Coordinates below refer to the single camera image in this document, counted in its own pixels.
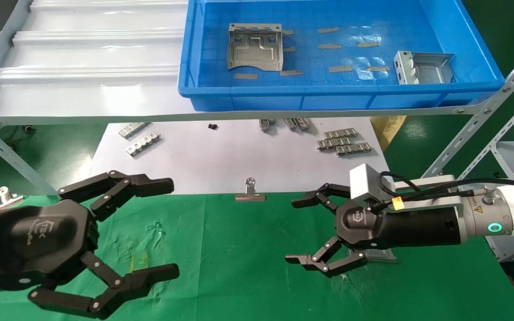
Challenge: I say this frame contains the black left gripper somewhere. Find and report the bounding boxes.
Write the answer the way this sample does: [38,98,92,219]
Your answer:
[0,170,180,320]

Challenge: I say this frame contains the white angle-iron storage rack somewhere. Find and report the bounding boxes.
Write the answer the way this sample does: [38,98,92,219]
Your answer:
[458,87,514,263]

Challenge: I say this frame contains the folded box-shaped metal part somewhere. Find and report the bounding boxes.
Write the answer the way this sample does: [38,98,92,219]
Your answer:
[393,50,456,85]

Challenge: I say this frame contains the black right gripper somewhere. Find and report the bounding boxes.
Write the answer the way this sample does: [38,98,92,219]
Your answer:
[285,183,390,278]

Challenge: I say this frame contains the large sheet metal plate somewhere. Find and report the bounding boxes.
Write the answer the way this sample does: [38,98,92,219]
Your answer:
[345,247,401,264]

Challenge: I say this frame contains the large blue plastic bin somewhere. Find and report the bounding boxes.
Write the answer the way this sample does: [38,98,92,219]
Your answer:
[177,0,506,112]

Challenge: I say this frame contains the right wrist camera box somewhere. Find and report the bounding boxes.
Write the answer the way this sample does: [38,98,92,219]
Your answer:
[349,163,395,205]

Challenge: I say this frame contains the green table cloth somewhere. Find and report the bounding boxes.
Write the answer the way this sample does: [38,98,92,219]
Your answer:
[0,188,514,321]

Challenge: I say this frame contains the flat stamped metal bracket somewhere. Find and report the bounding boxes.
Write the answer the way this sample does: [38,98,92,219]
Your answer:
[227,23,283,72]

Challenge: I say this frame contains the grey metal shelf rack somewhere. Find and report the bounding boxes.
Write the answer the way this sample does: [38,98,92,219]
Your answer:
[0,0,514,197]

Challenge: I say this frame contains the silver binder clip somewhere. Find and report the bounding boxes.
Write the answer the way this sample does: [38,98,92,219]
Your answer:
[0,186,25,212]
[235,177,266,202]

